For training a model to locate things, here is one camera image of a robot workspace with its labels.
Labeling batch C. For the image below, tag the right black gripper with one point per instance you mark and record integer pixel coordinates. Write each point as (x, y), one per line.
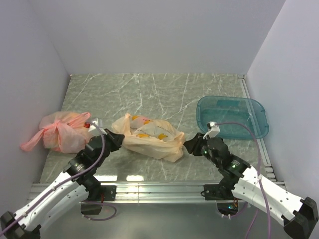
(196, 145)

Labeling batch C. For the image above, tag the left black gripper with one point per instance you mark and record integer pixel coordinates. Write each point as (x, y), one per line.
(112, 139)

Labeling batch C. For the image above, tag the orange plastic bag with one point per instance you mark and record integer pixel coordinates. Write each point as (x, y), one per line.
(151, 137)

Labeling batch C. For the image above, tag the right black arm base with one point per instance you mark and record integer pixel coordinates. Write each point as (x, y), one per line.
(227, 204)

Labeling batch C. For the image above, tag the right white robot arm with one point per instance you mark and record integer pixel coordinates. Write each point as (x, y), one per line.
(297, 215)

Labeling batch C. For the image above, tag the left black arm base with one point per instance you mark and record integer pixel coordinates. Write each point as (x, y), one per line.
(97, 199)

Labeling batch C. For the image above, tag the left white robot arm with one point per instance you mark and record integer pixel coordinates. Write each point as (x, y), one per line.
(74, 184)

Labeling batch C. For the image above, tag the pink plastic bag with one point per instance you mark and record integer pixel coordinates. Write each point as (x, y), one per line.
(65, 132)

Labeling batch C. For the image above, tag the teal plastic tray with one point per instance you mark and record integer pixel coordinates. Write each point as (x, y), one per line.
(232, 110)

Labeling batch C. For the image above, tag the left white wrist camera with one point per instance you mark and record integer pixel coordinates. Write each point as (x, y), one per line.
(95, 126)

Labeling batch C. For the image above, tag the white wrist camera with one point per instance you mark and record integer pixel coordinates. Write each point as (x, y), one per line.
(213, 130)
(95, 126)

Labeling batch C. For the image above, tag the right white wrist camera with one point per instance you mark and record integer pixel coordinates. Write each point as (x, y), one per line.
(213, 130)

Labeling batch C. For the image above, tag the aluminium mounting rail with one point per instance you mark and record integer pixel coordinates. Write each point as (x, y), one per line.
(165, 192)

